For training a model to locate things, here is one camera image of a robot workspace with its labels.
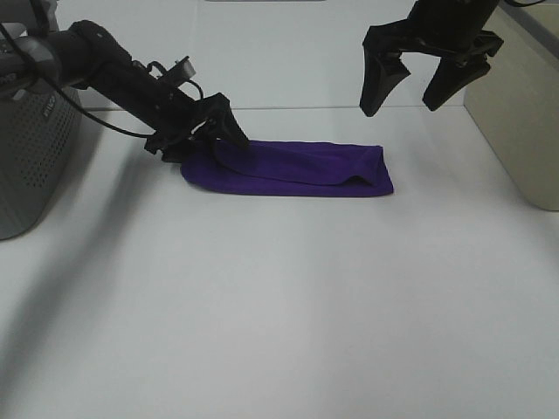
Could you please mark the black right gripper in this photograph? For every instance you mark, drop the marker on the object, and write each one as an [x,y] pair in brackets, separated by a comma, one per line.
[463,60]

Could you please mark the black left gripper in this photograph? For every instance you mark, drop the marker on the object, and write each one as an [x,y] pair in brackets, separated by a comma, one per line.
[181,123]

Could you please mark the purple towel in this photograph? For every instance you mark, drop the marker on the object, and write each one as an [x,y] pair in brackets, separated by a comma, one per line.
[290,168]

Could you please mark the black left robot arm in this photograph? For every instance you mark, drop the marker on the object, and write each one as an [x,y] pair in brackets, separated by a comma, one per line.
[86,56]

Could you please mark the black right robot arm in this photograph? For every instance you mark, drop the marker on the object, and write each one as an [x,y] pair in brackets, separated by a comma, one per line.
[467,15]

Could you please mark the beige plastic bin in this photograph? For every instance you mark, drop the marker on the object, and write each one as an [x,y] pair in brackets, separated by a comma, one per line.
[515,106]

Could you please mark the grey perforated laundry basket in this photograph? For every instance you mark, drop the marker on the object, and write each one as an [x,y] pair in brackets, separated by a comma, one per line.
[38,134]

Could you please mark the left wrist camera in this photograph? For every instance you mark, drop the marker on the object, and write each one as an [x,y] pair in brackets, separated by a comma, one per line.
[181,72]

